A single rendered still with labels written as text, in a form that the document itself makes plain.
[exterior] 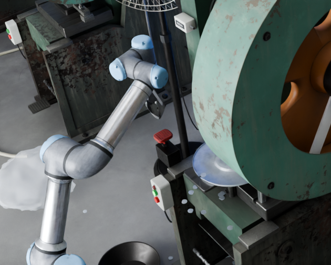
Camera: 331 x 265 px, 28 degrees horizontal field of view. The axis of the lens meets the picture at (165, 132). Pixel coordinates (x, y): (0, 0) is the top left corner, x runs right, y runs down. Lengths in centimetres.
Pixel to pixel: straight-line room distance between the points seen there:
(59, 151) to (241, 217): 70
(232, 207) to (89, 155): 60
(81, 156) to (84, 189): 146
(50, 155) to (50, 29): 166
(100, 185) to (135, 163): 24
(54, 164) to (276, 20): 102
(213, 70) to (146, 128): 231
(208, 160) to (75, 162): 53
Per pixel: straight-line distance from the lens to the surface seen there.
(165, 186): 264
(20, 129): 425
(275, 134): 179
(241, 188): 246
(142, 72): 230
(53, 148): 229
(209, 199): 253
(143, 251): 321
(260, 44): 161
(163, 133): 267
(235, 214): 245
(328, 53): 187
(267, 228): 240
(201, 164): 246
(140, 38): 244
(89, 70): 383
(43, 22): 396
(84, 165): 221
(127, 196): 355
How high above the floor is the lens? 241
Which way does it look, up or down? 38 degrees down
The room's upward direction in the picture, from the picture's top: 11 degrees counter-clockwise
